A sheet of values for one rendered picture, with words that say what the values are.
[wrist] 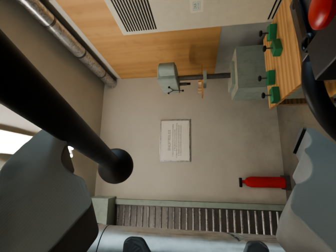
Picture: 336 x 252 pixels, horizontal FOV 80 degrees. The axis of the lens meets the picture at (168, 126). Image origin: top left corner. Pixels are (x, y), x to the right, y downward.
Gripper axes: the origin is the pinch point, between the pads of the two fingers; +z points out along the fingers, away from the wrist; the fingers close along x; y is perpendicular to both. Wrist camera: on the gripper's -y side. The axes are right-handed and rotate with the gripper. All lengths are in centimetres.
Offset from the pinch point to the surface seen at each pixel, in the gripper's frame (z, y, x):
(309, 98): 17.4, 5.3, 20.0
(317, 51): 8.2, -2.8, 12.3
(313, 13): 7.4, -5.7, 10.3
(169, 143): 239, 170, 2
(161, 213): 171, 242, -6
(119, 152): 4.3, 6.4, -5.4
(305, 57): 12.0, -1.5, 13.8
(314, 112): 15.9, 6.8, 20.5
